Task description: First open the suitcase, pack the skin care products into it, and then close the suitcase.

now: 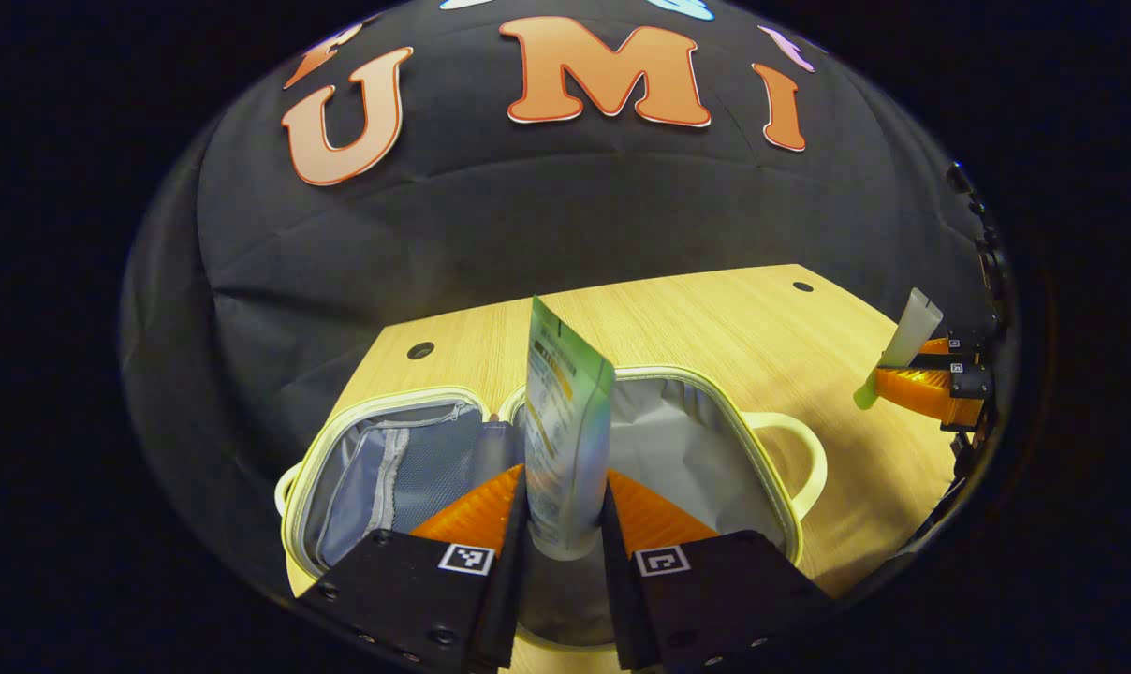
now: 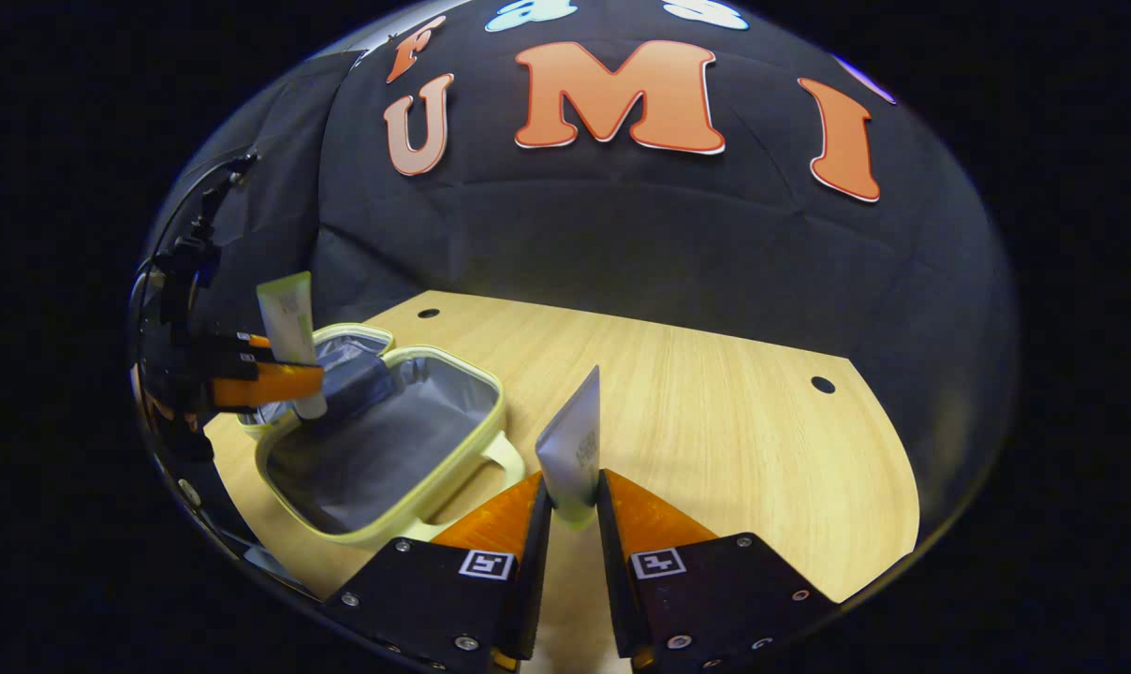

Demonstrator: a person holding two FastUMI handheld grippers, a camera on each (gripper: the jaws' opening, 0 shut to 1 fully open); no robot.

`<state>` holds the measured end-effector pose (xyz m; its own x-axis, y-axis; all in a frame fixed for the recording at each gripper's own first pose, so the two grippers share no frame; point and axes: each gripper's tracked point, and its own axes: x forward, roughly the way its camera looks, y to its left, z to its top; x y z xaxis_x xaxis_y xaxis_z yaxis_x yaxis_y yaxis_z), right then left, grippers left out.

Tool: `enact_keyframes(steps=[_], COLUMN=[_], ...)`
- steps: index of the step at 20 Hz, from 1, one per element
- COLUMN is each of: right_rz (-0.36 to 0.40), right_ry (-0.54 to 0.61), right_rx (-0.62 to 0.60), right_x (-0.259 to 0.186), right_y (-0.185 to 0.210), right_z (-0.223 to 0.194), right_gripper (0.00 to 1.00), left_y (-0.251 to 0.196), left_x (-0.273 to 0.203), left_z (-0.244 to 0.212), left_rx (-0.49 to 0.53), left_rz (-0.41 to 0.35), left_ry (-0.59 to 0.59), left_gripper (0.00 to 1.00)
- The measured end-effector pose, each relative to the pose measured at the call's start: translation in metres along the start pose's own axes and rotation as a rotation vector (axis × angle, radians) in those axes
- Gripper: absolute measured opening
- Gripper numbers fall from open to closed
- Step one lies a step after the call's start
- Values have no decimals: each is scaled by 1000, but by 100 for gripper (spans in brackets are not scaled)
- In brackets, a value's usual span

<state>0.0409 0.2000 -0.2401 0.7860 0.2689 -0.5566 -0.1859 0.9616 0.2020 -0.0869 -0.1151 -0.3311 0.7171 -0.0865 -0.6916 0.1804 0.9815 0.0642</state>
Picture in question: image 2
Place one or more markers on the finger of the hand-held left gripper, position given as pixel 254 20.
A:
pixel 266 386
pixel 233 344

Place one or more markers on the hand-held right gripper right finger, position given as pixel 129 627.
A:
pixel 614 562

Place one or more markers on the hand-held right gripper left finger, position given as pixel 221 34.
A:
pixel 533 562

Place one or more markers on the pale green cream tube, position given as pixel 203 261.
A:
pixel 289 309

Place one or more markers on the silver grey cream tube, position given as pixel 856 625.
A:
pixel 575 449

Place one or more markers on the pale yellow suitcase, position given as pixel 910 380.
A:
pixel 388 440

